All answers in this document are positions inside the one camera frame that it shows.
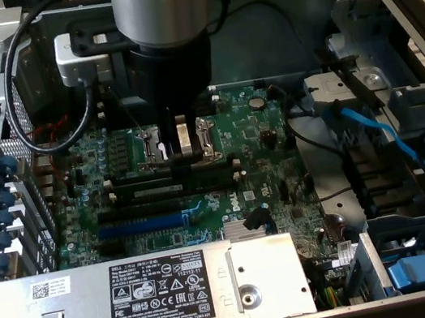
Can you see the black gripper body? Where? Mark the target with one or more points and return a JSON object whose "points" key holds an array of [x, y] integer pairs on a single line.
{"points": [[174, 71]]}

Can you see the metal CPU socket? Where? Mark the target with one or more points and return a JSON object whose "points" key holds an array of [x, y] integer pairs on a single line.
{"points": [[208, 135]]}

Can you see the green Dell motherboard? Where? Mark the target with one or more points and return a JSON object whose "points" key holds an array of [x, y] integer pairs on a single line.
{"points": [[252, 148]]}

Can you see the long black expansion slot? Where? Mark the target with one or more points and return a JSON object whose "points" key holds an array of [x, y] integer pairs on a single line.
{"points": [[139, 212]]}

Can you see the round coin battery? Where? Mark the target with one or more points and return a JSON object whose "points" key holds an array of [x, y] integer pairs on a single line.
{"points": [[256, 102]]}

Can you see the blue expansion slot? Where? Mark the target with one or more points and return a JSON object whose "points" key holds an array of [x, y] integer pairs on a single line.
{"points": [[142, 226]]}

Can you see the silver chipset heatsink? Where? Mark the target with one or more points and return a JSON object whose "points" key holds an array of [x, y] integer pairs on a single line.
{"points": [[233, 231]]}

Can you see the black connector blue tab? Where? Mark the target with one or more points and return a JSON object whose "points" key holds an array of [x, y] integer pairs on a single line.
{"points": [[254, 219]]}

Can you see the grey metal PC case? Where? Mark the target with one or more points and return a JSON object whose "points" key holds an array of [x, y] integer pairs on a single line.
{"points": [[279, 44]]}

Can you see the short black expansion slot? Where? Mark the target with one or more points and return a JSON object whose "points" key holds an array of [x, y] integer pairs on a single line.
{"points": [[110, 247]]}

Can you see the metal rear port block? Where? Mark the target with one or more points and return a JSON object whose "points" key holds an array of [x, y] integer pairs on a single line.
{"points": [[46, 163]]}

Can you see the black plastic latch bar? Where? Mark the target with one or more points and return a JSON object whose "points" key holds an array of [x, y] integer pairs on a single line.
{"points": [[365, 91]]}

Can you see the black finned plastic block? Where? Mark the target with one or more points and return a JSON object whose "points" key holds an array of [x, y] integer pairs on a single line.
{"points": [[380, 178]]}

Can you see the silver power supply black label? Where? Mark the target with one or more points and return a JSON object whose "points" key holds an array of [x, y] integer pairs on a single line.
{"points": [[79, 314]]}

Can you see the grey metal drive cage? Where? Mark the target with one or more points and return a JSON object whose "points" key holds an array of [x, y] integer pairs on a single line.
{"points": [[383, 50]]}

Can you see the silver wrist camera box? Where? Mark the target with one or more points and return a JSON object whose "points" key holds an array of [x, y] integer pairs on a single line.
{"points": [[70, 64]]}

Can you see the silver drive bracket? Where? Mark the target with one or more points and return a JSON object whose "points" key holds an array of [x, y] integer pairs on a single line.
{"points": [[331, 86]]}

